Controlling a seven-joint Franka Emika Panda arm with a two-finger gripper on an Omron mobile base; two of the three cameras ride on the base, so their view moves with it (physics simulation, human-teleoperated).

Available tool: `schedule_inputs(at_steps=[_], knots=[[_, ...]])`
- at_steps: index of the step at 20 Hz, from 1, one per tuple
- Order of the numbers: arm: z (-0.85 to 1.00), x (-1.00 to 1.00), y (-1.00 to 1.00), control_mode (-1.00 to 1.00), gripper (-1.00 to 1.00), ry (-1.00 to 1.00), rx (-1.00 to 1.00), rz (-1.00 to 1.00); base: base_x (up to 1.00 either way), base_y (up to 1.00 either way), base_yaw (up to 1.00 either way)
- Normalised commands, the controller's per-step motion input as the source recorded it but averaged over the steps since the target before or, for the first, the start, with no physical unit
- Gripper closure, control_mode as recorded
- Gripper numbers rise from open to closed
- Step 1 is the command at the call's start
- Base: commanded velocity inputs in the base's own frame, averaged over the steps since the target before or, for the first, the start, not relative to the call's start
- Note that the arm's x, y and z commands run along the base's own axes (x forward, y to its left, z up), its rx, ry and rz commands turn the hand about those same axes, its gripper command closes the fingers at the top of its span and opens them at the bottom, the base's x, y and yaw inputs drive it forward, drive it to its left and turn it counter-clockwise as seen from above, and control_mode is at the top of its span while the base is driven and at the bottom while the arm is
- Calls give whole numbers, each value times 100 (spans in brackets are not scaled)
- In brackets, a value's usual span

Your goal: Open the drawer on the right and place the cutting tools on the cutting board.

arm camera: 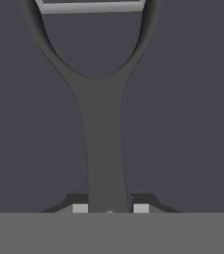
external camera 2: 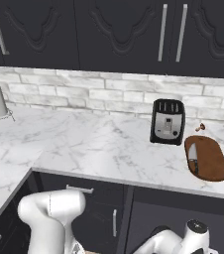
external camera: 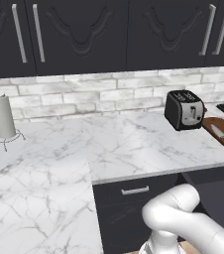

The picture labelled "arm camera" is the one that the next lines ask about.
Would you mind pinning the dark grey Y-shaped peeler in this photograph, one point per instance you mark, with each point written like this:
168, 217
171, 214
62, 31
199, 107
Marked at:
104, 139

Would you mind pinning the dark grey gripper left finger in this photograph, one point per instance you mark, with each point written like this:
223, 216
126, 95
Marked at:
77, 202

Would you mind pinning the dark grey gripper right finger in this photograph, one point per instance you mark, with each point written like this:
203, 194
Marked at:
143, 201

